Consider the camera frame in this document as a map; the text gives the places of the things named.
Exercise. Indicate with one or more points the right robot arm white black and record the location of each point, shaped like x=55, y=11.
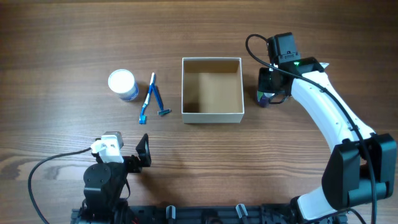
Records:
x=361, y=167

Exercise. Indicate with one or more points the blue white toothbrush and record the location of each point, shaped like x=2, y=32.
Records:
x=142, y=116

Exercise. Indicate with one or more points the white squeeze tube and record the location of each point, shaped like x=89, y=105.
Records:
x=324, y=65

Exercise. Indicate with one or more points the blue disposable razor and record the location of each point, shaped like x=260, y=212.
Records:
x=162, y=111

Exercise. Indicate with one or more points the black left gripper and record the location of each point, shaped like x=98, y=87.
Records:
x=135, y=165

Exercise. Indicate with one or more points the open beige cardboard box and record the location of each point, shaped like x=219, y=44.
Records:
x=212, y=90

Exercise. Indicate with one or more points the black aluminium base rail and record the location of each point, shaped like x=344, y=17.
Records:
x=264, y=214

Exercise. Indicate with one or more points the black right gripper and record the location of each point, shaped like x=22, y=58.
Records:
x=262, y=86

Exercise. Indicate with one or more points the white lidded blue jar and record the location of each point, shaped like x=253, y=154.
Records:
x=123, y=83

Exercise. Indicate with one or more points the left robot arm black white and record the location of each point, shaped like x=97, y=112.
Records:
x=105, y=180

